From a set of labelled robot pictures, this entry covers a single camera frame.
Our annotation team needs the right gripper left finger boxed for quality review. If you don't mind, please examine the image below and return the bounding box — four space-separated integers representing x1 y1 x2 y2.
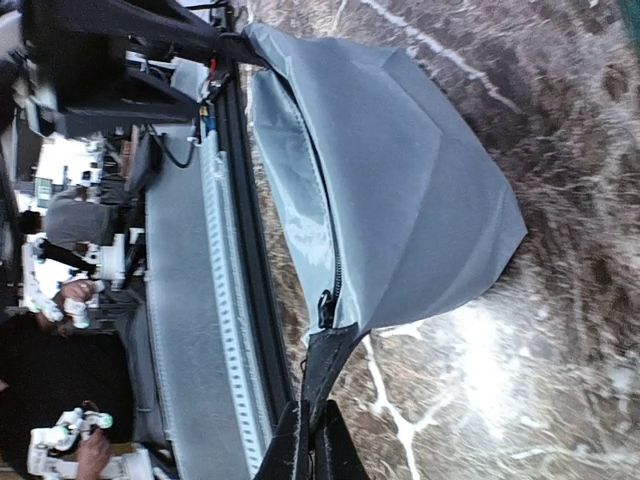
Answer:
254 400 310 480

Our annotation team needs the person in grey shirt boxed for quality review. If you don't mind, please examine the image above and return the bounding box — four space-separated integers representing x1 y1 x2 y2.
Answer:
18 187 120 252

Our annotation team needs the dark green mug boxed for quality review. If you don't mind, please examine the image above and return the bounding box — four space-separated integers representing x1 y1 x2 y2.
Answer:
618 0 640 37

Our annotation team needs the grey zipper pouch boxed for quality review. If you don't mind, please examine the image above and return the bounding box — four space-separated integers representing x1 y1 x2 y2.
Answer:
219 24 527 417

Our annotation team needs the person in black shirt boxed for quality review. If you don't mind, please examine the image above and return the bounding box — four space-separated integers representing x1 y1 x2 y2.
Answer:
1 312 134 479

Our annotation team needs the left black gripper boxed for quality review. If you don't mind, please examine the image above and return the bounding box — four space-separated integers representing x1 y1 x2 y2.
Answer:
19 1 220 137

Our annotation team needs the white slotted cable duct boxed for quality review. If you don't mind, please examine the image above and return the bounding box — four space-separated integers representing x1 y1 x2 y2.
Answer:
198 131 272 478

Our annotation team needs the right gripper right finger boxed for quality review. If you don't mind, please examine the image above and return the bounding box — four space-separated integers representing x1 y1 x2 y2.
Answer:
315 400 370 480

